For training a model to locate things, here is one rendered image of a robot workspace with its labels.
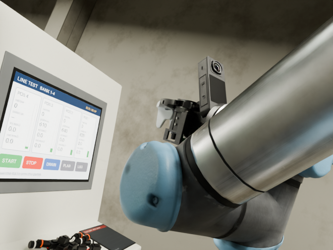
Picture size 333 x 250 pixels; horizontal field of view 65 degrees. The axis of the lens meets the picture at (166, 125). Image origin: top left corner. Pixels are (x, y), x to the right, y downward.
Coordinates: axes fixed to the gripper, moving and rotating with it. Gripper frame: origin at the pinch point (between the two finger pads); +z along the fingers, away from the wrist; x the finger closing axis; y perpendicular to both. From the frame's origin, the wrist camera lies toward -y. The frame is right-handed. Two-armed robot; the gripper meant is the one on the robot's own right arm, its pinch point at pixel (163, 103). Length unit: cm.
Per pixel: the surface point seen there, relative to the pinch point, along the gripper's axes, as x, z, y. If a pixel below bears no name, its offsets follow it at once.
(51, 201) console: -8, 36, 37
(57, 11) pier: 13, 310, -95
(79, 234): 0, 28, 44
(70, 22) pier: 27, 294, -86
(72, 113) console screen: -7.8, 41.6, 8.9
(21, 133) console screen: -22.3, 29.7, 16.6
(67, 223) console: 0, 40, 46
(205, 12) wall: 121, 160, -112
